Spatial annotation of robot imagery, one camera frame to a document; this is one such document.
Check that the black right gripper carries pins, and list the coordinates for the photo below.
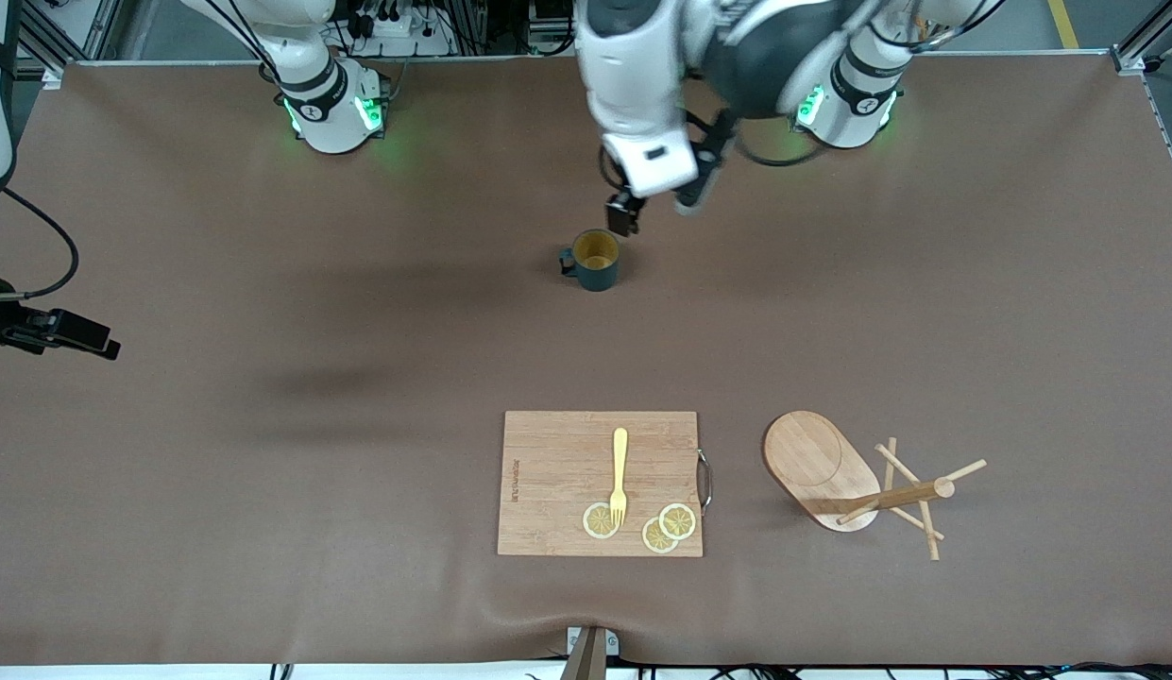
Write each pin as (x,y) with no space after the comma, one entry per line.
(14,330)

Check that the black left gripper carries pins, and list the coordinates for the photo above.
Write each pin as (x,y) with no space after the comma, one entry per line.
(626,210)

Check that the dark teal mug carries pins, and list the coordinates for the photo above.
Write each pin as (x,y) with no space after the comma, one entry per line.
(597,269)

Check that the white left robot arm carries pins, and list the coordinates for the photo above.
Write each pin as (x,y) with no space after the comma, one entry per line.
(633,76)

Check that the wooden mug tree rack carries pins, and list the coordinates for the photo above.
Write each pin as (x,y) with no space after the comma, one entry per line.
(812,463)

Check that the black control box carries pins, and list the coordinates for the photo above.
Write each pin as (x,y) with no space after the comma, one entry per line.
(552,14)

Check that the yellow plastic fork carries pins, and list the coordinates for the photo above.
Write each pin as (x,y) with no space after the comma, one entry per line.
(620,453)

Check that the wooden cutting board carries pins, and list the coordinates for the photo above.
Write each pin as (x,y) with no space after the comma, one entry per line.
(557,472)

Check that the brown table mat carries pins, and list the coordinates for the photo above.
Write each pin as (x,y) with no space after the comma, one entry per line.
(264,519)

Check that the white power strip with plugs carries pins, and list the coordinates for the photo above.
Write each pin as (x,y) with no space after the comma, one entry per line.
(425,42)

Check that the lemon slice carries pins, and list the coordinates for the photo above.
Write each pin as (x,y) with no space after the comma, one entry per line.
(595,522)
(678,521)
(653,540)

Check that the white corner bracket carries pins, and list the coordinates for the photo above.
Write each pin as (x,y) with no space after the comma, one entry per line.
(53,79)
(1130,64)

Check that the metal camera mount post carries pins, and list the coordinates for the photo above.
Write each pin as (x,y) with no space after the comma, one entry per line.
(586,661)

